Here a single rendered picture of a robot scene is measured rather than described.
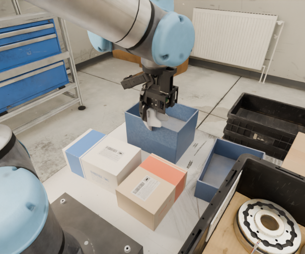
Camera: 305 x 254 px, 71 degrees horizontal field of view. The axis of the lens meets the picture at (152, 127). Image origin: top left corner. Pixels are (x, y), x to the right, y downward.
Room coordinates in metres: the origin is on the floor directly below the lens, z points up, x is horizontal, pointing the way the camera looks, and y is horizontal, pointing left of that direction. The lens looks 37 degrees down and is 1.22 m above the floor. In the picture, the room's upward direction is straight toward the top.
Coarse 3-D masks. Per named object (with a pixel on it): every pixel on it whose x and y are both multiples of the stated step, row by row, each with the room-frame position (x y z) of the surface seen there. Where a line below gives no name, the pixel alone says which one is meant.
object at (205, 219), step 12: (240, 156) 0.30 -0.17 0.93; (252, 156) 0.30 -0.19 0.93; (240, 168) 0.27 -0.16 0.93; (276, 168) 0.27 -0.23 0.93; (228, 180) 0.24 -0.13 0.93; (300, 180) 0.24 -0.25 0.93; (216, 192) 0.22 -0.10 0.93; (216, 204) 0.19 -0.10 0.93; (204, 216) 0.17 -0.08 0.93; (204, 228) 0.15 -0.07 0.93; (192, 240) 0.14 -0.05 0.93; (180, 252) 0.12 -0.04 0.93; (192, 252) 0.12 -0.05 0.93
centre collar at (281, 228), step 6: (264, 210) 0.22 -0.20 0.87; (258, 216) 0.21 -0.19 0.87; (270, 216) 0.21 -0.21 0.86; (276, 216) 0.21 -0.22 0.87; (258, 222) 0.20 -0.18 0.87; (276, 222) 0.20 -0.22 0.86; (282, 222) 0.20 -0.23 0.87; (258, 228) 0.19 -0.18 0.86; (264, 228) 0.19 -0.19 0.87; (282, 228) 0.19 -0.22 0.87; (270, 234) 0.18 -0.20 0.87; (276, 234) 0.18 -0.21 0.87; (282, 234) 0.18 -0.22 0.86
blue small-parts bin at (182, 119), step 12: (132, 108) 0.63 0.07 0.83; (168, 108) 0.67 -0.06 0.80; (180, 108) 0.64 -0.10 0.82; (192, 108) 0.62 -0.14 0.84; (132, 120) 0.58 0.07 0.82; (168, 120) 0.64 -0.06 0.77; (180, 120) 0.64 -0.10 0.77; (192, 120) 0.57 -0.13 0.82; (144, 132) 0.55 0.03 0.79; (156, 132) 0.52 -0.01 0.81; (168, 132) 0.50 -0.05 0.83; (180, 132) 0.50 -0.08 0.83; (168, 144) 0.50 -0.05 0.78; (180, 144) 0.50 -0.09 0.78
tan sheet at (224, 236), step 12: (240, 204) 0.26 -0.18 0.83; (228, 216) 0.23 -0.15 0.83; (216, 228) 0.21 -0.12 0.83; (228, 228) 0.21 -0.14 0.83; (300, 228) 0.21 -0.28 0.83; (216, 240) 0.19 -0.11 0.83; (228, 240) 0.19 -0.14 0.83; (204, 252) 0.17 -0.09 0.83; (216, 252) 0.17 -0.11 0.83; (228, 252) 0.17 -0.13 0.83; (240, 252) 0.17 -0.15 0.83
